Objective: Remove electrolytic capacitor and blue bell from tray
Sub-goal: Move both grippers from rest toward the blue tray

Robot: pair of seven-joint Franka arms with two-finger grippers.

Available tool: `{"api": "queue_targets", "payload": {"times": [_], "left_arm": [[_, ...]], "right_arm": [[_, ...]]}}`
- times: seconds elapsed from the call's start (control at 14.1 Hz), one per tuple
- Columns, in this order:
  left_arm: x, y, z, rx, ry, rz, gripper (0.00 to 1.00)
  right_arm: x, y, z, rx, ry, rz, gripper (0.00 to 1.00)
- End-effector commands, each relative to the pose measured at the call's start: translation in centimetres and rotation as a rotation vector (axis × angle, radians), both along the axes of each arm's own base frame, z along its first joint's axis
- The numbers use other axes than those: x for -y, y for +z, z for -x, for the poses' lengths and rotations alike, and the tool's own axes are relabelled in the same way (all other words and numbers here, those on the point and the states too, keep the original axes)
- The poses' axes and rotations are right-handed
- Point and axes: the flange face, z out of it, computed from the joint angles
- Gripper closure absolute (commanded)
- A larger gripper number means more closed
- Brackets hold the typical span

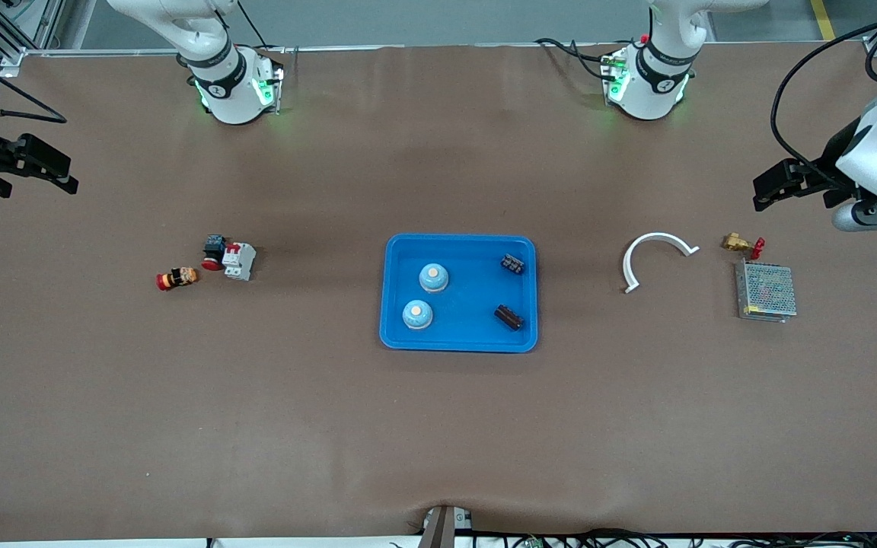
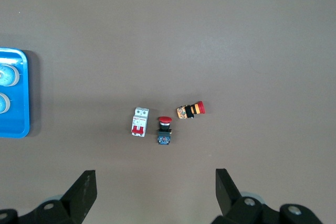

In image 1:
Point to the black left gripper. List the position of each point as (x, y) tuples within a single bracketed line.
[(824, 167)]

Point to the light blue call bell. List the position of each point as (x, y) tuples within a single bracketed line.
[(433, 278), (416, 314)]

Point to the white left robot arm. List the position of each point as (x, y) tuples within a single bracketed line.
[(659, 84)]

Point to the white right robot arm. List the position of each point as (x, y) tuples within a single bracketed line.
[(229, 91)]

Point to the metal mesh power supply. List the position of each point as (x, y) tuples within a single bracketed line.
[(766, 291)]

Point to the white curved plastic strip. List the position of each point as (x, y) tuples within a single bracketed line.
[(659, 237)]

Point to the red orange push button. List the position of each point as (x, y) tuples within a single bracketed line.
[(177, 278)]

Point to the red black emergency stop button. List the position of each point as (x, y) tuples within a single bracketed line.
[(214, 250)]

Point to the white circuit breaker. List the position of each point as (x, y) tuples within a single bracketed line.
[(239, 261)]

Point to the blue plastic tray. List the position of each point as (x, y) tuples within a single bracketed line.
[(469, 304)]

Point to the table cover sheet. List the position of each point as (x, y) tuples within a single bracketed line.
[(438, 426)]

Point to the metal table clamp bracket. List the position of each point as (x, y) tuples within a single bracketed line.
[(442, 525)]

